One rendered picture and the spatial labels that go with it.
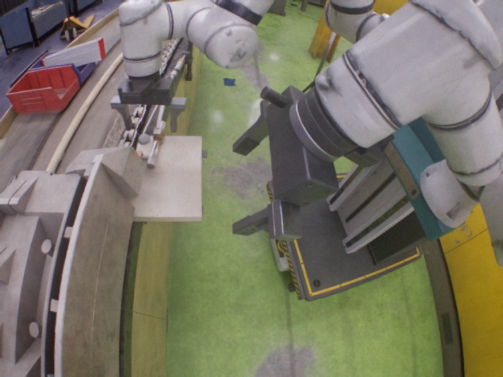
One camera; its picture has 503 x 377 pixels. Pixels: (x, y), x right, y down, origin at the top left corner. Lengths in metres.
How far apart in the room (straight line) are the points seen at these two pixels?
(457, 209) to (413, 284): 1.45
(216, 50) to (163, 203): 0.43
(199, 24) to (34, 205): 0.52
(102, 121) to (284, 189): 0.89
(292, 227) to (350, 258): 1.08
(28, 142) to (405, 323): 2.42
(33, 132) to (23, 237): 0.66
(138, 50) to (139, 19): 0.07
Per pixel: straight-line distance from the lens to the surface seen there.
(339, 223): 1.36
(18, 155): 1.14
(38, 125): 1.22
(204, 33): 0.43
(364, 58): 0.20
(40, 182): 0.66
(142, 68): 0.53
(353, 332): 1.64
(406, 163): 0.71
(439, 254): 2.15
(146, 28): 0.50
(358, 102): 0.20
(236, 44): 0.40
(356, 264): 1.32
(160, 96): 0.58
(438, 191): 0.64
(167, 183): 0.69
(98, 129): 1.00
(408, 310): 1.97
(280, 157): 0.25
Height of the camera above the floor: 1.37
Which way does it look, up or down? 55 degrees down
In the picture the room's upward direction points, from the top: 18 degrees clockwise
